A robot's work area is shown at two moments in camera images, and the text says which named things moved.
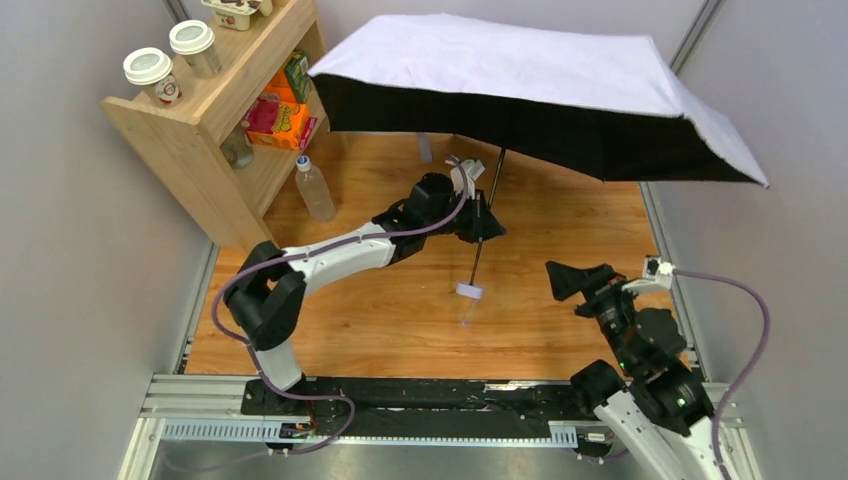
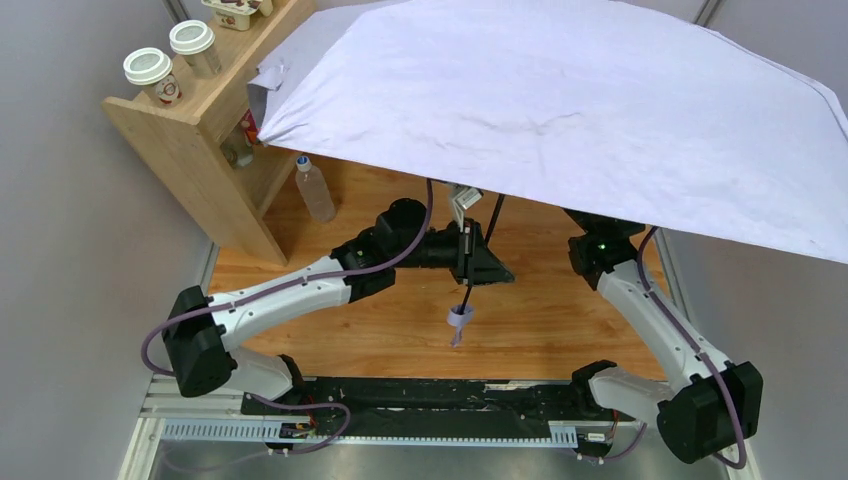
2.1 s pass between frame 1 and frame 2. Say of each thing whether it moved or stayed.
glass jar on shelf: stayed
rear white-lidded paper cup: stayed
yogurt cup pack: stayed
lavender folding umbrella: moved
